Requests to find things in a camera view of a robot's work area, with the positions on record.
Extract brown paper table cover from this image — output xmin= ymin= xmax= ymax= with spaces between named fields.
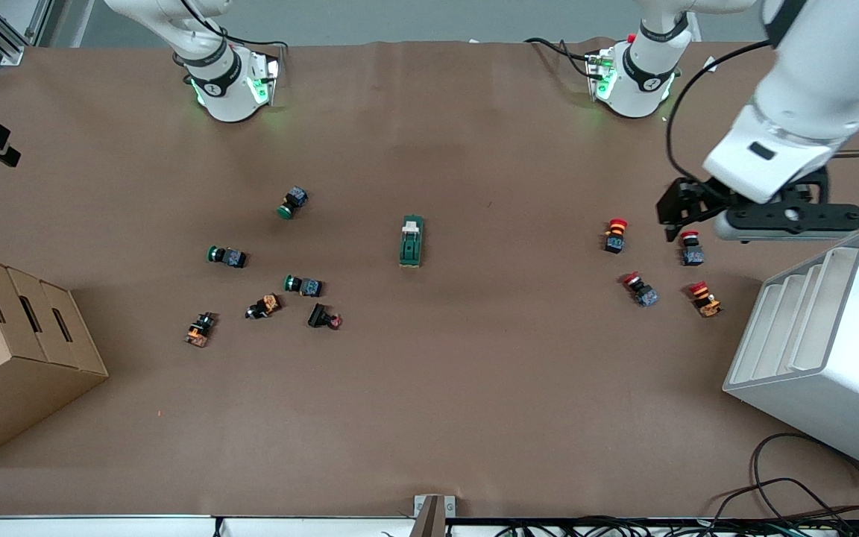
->
xmin=0 ymin=37 xmax=859 ymax=519

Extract black arm base cable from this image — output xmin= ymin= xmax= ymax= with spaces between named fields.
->
xmin=524 ymin=37 xmax=596 ymax=80

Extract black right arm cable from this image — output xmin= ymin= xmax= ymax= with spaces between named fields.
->
xmin=182 ymin=0 xmax=290 ymax=50

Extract white table edge rail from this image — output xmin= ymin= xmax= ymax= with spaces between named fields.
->
xmin=0 ymin=515 xmax=415 ymax=537

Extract black looped cable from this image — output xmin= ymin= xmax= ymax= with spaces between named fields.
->
xmin=709 ymin=433 xmax=859 ymax=524

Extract black square button red terminals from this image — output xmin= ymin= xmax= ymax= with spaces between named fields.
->
xmin=307 ymin=303 xmax=343 ymax=330

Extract white stepped organizer box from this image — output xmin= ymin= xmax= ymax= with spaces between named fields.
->
xmin=723 ymin=230 xmax=859 ymax=480

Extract metal table edge bracket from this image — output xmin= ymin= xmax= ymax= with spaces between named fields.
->
xmin=413 ymin=494 xmax=456 ymax=537

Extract aluminium frame profile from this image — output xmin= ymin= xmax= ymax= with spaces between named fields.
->
xmin=0 ymin=0 xmax=54 ymax=66

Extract black selector switch orange block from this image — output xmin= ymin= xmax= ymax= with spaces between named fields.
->
xmin=185 ymin=312 xmax=218 ymax=348
xmin=245 ymin=294 xmax=283 ymax=320

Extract brown cardboard box with slots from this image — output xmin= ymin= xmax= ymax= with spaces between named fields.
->
xmin=0 ymin=248 xmax=110 ymax=469

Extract red emergency button orange block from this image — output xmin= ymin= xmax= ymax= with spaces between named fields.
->
xmin=689 ymin=281 xmax=723 ymax=318

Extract green pushbutton blue contact block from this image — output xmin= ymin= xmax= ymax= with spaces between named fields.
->
xmin=277 ymin=186 xmax=309 ymax=220
xmin=283 ymin=274 xmax=324 ymax=298
xmin=207 ymin=245 xmax=249 ymax=269

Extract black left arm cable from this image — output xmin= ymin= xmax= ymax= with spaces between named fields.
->
xmin=665 ymin=41 xmax=773 ymax=184

